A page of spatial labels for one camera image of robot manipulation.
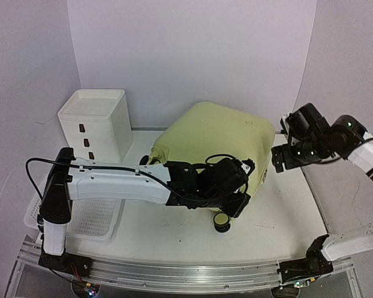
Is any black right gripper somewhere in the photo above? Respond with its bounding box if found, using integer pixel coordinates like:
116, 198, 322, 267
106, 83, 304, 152
272, 136, 329, 173

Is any pale yellow hard-shell suitcase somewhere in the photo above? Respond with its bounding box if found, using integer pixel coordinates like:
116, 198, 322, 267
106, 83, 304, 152
140, 102, 275, 233

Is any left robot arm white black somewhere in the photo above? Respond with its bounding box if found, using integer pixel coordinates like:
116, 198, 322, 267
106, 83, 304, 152
26, 147, 255, 271

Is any white perforated plastic basket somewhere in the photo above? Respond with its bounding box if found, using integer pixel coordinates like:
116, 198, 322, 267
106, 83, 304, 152
24, 173, 122, 242

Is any white three-drawer storage cabinet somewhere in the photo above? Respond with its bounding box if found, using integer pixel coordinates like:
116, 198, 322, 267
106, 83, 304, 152
58, 89, 133, 163

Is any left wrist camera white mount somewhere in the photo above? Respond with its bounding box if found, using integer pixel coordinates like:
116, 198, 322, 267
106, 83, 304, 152
235, 158, 256, 177

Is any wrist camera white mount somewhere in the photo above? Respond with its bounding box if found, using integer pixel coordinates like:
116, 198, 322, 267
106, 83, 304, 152
280, 103, 323, 142
235, 158, 256, 177

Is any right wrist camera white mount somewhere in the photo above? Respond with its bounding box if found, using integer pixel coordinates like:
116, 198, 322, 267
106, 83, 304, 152
280, 103, 323, 142

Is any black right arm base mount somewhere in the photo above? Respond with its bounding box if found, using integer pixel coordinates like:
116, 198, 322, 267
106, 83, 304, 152
277, 234, 333, 285

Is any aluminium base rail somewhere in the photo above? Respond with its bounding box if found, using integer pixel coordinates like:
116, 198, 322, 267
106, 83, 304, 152
18, 240, 352, 294

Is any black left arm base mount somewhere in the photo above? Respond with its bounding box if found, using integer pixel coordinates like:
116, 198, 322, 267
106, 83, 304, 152
39, 251, 93, 278

